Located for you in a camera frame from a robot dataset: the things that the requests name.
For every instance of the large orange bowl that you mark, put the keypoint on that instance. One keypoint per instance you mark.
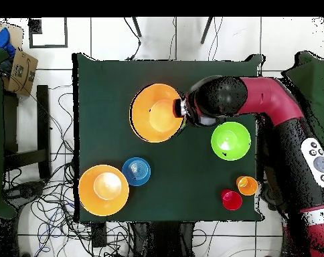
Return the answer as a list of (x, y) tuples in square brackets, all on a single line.
[(151, 117), (103, 190)]

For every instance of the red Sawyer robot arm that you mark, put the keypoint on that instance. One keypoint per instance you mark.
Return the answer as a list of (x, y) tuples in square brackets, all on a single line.
[(269, 101)]

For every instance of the large green bowl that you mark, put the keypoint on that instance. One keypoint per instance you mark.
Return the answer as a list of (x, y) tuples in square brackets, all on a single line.
[(230, 141)]

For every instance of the dark green table cloth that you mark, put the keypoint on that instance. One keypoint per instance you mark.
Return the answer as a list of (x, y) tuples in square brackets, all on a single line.
[(111, 80)]

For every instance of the blue bowl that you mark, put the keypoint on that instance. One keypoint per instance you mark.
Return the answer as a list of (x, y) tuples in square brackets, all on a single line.
[(136, 171)]

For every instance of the black tripod leg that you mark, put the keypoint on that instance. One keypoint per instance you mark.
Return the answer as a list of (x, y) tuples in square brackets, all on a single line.
[(136, 26), (206, 29)]

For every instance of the orange cup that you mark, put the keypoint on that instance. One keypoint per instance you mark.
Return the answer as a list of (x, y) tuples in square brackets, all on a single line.
[(247, 186)]

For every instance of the red cup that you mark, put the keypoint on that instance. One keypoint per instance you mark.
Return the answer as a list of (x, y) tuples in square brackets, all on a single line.
[(231, 199)]

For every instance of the black bench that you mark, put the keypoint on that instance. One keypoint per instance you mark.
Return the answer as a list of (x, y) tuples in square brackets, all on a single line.
[(42, 120)]

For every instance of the black power strip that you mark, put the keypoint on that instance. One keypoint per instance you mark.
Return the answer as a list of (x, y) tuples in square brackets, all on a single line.
[(99, 234)]

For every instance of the cardboard box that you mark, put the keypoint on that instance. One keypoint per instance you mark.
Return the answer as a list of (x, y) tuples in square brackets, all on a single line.
[(21, 72)]

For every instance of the blue cloth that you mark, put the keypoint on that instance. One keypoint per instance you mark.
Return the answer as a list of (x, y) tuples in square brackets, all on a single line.
[(1, 40)]

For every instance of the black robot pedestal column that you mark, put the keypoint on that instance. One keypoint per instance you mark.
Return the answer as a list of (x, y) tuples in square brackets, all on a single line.
[(164, 241)]

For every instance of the black square frame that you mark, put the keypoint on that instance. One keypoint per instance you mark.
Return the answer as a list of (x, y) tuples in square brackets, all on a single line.
[(30, 33)]

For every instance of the black pedestal foot with knob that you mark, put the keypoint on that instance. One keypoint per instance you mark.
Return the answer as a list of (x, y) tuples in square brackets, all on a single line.
[(25, 190)]

